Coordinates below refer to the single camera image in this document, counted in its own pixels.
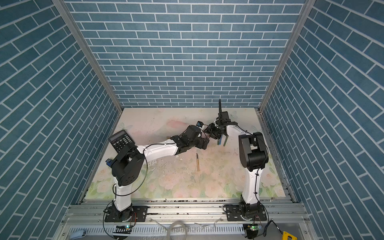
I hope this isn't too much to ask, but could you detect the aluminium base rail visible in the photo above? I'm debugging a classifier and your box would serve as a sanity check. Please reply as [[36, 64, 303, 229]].
[[55, 200, 315, 240]]

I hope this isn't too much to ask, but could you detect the black desk calculator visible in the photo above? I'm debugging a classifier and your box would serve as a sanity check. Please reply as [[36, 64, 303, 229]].
[[108, 130, 136, 153]]

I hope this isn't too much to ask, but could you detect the blue stapler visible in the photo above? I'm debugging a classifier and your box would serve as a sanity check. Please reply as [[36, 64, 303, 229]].
[[106, 159, 114, 168]]

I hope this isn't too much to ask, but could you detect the clear looped cable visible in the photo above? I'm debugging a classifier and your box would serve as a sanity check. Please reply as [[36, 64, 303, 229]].
[[165, 220, 189, 240]]

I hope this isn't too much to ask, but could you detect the tan pen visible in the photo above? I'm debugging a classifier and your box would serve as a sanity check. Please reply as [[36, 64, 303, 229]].
[[196, 153, 200, 172]]

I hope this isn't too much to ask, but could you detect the light blue computer mouse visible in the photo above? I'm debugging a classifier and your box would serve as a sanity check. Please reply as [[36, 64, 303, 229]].
[[69, 229, 87, 240]]

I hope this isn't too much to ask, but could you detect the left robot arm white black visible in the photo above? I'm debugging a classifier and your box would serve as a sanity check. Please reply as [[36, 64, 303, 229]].
[[106, 125, 210, 212]]

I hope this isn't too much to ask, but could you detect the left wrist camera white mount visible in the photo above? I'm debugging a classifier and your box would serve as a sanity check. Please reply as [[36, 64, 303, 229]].
[[196, 121, 204, 128]]

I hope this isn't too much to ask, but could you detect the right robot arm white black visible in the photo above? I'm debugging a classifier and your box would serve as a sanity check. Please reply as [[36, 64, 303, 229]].
[[203, 123, 269, 221]]

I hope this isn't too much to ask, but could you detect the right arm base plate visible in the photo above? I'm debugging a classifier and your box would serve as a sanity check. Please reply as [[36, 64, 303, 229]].
[[222, 203, 268, 222]]

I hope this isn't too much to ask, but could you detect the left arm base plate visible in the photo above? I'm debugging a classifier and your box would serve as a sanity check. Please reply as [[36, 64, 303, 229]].
[[104, 205, 148, 223]]

